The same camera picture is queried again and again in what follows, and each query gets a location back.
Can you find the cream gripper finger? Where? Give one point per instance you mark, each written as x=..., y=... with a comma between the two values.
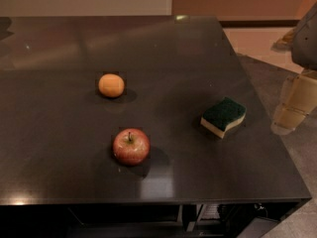
x=298, y=98

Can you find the red apple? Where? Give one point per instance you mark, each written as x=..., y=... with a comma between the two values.
x=131, y=147

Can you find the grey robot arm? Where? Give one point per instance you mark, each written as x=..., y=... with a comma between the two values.
x=304, y=41

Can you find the green yellow sponge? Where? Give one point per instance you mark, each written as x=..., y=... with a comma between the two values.
x=223, y=116

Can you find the orange fruit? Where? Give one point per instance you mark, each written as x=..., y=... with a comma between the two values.
x=111, y=85

